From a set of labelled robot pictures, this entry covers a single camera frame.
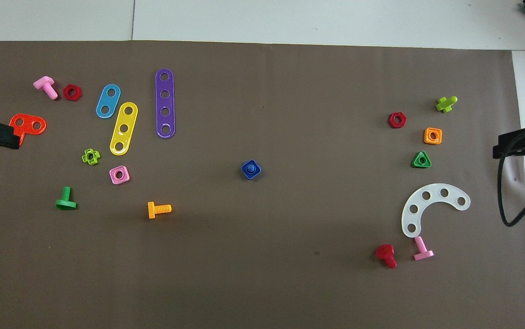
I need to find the blue toy bolt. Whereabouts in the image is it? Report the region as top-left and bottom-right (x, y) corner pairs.
(241, 159), (262, 180)

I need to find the orange heart-shaped plastic plate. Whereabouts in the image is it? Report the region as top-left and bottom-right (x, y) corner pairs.
(9, 113), (47, 147)

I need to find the pink plastic bolt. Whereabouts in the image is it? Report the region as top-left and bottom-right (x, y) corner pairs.
(413, 236), (434, 261)
(33, 76), (59, 100)

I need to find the lime plastic bolt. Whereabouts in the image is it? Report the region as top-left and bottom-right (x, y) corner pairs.
(435, 96), (458, 113)

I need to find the orange square plastic nut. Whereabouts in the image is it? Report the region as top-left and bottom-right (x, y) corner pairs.
(423, 127), (443, 145)

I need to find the white curved five-hole plate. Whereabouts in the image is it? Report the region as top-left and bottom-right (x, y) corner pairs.
(401, 183), (471, 239)

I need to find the green plastic bolt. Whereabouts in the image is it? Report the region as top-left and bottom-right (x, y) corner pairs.
(55, 186), (77, 211)

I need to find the green triangular plastic nut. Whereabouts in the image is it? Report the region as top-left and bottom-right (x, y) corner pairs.
(412, 151), (432, 169)

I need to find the blue two-hole plastic strip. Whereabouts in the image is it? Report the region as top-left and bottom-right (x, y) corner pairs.
(96, 84), (121, 119)

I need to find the pink square plastic nut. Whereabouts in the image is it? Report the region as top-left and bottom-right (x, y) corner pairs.
(109, 165), (131, 185)

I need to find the yellow three-hole plastic strip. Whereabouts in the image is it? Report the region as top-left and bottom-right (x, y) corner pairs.
(109, 101), (139, 156)

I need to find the red plastic bolt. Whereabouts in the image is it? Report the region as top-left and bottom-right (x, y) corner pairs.
(375, 244), (398, 269)

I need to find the purple four-hole plastic strip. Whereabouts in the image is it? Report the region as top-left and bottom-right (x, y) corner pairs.
(155, 69), (176, 139)

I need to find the orange plastic bolt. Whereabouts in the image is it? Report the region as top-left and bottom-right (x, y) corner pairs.
(147, 201), (172, 219)

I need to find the brown paper table mat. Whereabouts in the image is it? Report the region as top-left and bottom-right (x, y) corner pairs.
(0, 40), (525, 329)

